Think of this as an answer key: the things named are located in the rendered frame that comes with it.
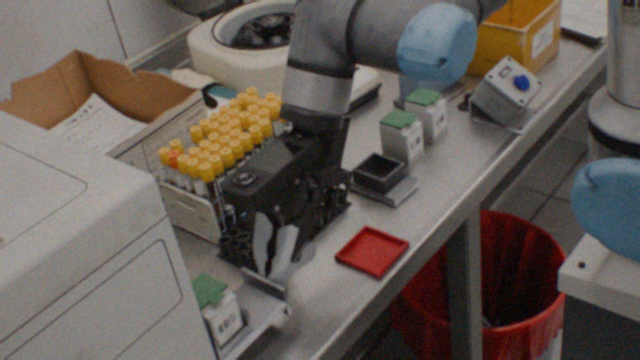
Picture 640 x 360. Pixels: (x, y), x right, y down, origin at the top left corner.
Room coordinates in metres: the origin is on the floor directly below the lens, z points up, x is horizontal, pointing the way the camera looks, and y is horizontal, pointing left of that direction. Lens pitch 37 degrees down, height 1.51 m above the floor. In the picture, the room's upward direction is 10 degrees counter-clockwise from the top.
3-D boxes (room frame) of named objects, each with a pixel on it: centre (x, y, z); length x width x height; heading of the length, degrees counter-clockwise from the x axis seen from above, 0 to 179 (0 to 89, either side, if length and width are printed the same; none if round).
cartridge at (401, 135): (0.90, -0.12, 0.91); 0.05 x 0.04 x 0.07; 46
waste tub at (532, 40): (1.12, -0.34, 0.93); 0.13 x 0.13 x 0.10; 45
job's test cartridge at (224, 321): (0.57, 0.14, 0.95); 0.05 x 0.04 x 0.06; 46
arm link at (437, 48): (0.70, -0.12, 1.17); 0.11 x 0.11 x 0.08; 48
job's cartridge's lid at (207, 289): (0.57, 0.14, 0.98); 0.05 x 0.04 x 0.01; 46
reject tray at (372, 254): (0.70, -0.05, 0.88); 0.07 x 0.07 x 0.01; 46
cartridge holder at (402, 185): (0.83, -0.08, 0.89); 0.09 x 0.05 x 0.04; 44
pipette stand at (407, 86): (1.05, -0.20, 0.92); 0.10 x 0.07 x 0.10; 131
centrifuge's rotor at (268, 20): (1.17, 0.04, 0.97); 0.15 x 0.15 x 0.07
